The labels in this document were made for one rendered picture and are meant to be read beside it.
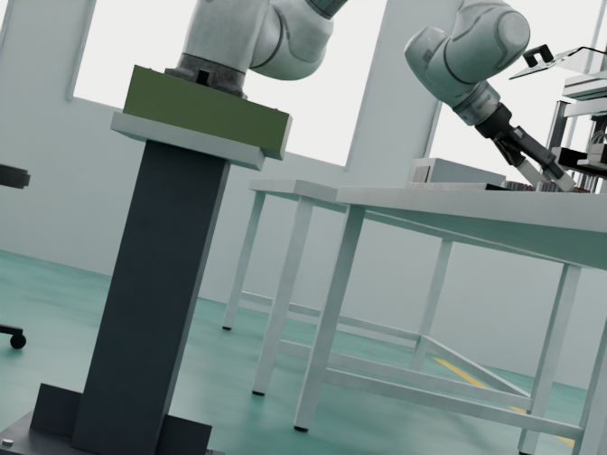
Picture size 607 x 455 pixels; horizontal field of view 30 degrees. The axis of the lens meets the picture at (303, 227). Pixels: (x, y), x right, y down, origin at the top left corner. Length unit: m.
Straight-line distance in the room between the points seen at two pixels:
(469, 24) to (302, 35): 0.62
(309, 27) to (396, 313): 4.65
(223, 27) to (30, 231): 4.59
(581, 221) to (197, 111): 1.14
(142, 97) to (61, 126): 4.52
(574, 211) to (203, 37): 1.19
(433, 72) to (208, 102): 0.51
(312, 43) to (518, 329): 4.90
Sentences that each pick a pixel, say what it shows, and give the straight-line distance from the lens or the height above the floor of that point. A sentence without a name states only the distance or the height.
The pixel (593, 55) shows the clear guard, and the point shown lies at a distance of 2.25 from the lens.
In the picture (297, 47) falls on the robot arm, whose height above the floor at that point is 1.00.
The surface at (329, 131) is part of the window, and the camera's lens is 7.02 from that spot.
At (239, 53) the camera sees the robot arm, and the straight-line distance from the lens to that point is 2.52.
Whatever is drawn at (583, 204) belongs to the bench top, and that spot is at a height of 0.73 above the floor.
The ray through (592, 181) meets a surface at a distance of 2.65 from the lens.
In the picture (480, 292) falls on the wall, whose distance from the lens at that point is 7.27.
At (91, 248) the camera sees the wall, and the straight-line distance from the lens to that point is 6.96.
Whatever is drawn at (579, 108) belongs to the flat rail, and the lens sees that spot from 2.70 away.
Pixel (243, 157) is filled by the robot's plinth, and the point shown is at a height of 0.72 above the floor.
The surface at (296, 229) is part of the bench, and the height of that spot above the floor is 0.58.
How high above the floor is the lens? 0.63
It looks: level
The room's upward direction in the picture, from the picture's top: 14 degrees clockwise
